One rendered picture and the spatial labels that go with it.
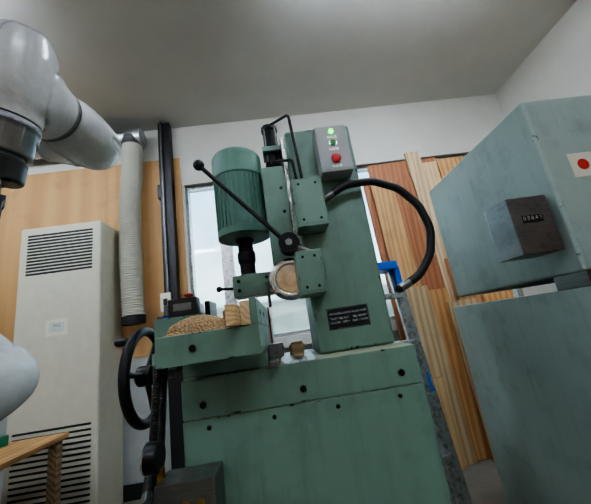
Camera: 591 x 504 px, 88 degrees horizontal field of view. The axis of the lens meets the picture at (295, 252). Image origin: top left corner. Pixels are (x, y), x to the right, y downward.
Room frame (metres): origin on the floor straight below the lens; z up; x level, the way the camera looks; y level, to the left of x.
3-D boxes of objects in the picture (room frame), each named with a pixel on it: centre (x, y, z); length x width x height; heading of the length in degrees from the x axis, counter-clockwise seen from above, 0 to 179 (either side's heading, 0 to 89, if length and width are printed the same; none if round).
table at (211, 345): (0.93, 0.27, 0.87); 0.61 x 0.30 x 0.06; 3
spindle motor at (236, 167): (1.00, 0.16, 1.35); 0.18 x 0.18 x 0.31
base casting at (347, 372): (1.01, 0.04, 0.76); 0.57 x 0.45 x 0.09; 93
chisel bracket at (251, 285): (1.00, 0.14, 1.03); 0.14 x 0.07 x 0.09; 93
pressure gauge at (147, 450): (0.73, 0.36, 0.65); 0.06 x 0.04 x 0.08; 3
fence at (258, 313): (0.94, 0.12, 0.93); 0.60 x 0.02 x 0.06; 3
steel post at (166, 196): (2.20, 0.94, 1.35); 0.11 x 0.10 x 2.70; 94
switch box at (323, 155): (0.88, -0.17, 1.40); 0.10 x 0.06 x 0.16; 93
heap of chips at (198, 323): (0.69, 0.23, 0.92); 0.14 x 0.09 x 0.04; 93
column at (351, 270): (1.02, -0.13, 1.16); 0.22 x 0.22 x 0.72; 3
